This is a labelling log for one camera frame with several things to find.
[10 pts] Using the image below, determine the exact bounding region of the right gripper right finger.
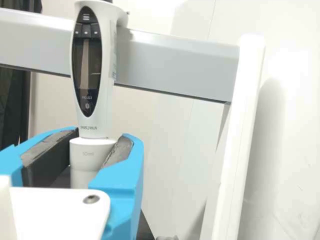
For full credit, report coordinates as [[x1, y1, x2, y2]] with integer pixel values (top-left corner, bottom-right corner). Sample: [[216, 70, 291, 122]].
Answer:
[[87, 133, 145, 240]]

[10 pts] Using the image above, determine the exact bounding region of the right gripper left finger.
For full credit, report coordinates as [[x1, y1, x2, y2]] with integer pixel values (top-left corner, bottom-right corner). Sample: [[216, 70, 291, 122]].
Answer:
[[0, 126, 81, 188]]

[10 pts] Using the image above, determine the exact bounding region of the pipette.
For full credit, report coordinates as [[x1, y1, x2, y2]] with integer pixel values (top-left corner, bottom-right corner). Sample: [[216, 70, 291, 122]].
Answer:
[[69, 0, 129, 190]]

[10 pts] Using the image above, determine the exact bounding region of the white pipette stand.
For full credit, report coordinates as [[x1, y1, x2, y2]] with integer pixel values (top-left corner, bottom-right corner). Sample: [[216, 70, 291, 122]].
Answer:
[[0, 7, 266, 240]]

